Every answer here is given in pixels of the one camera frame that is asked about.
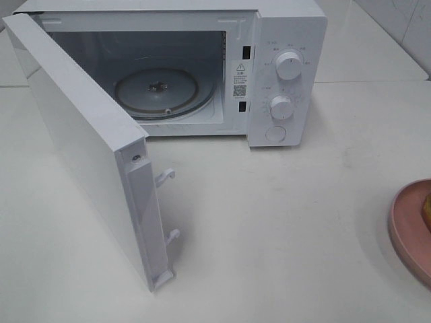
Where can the upper white power knob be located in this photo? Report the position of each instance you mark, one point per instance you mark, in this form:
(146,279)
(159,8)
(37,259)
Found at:
(288,64)

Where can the burger with lettuce and cheese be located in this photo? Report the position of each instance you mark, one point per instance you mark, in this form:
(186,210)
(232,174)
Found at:
(426,211)

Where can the white microwave door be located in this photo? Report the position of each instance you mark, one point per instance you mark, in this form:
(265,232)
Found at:
(103,147)

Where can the round white door button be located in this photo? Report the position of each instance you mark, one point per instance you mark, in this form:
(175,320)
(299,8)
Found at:
(276,134)

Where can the white warning label sticker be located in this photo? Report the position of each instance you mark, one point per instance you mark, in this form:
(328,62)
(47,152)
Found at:
(239,76)

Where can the pink round plate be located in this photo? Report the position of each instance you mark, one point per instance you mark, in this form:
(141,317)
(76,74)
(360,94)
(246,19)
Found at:
(408,232)

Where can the white timer knob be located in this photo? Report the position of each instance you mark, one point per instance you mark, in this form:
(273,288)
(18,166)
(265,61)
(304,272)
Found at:
(281,107)

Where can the glass microwave turntable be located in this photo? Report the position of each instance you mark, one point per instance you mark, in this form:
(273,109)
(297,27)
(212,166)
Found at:
(163,93)

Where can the white microwave oven body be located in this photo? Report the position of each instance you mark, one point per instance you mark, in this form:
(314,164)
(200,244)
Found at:
(110,40)

